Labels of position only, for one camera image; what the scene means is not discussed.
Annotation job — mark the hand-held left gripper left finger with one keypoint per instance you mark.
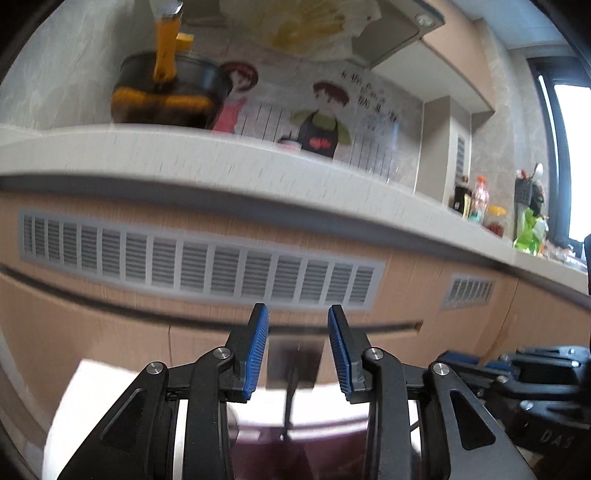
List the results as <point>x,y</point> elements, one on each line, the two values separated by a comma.
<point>256,355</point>

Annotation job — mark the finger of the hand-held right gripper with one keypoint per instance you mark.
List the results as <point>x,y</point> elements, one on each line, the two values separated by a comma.
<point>464,362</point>
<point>502,368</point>

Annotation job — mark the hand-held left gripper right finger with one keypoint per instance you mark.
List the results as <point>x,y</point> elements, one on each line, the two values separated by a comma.
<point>339,355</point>

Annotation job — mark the small black spatula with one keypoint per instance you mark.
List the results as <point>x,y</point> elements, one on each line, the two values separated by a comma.
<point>295,364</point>

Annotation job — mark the maroon plastic box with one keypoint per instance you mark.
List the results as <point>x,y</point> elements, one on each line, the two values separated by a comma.
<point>300,461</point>

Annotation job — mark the short grey vent grille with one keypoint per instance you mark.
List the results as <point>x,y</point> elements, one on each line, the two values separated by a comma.
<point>467,291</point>

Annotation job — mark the long grey vent grille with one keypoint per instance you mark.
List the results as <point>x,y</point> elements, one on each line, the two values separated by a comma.
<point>198,261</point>

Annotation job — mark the green plastic bag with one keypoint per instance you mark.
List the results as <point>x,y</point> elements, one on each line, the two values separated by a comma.
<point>528,233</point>

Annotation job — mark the yellow-lidded jar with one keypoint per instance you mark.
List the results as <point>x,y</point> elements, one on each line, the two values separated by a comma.
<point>495,221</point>

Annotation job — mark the dark sauce bottle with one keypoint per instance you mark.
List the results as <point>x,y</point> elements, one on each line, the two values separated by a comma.
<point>461,201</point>

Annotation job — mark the orange-capped drink bottle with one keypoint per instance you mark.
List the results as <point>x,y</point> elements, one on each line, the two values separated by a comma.
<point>479,201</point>

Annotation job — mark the wooden kitchen cabinet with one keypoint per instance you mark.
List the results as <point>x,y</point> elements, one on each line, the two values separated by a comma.
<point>92,323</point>

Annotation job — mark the white lace tablecloth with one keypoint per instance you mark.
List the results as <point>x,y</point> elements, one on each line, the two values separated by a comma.
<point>92,415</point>

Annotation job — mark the dark utensil holder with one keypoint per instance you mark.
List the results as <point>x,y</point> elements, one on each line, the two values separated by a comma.
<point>528,191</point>

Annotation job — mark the small red pot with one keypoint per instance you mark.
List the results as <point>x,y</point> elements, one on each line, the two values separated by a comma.
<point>290,143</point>

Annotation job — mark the white stone countertop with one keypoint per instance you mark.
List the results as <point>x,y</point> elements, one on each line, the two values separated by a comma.
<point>184,150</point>

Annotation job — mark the window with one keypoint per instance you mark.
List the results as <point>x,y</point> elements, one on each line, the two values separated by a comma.
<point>570,152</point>

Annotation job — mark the range hood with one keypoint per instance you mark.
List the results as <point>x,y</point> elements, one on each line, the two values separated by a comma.
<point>397,32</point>

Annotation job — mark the cartoon wall sticker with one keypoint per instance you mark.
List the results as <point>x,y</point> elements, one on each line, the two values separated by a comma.
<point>369,120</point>

